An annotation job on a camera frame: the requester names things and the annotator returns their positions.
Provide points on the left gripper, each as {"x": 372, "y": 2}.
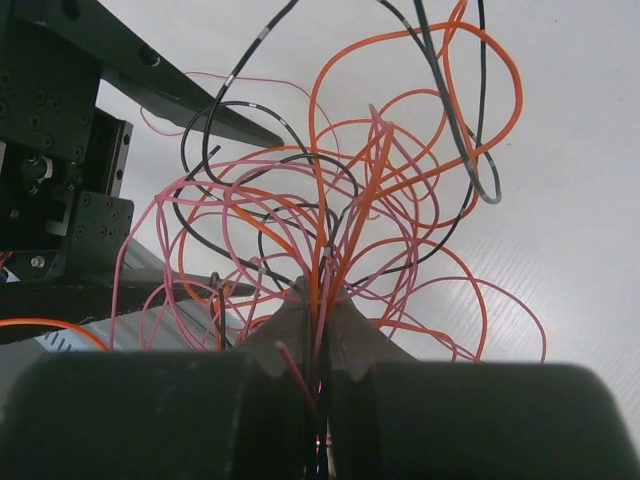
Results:
{"x": 62, "y": 159}

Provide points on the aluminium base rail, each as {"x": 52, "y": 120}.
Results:
{"x": 173, "y": 326}

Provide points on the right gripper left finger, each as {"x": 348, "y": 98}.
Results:
{"x": 237, "y": 414}

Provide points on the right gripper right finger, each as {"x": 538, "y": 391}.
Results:
{"x": 392, "y": 416}

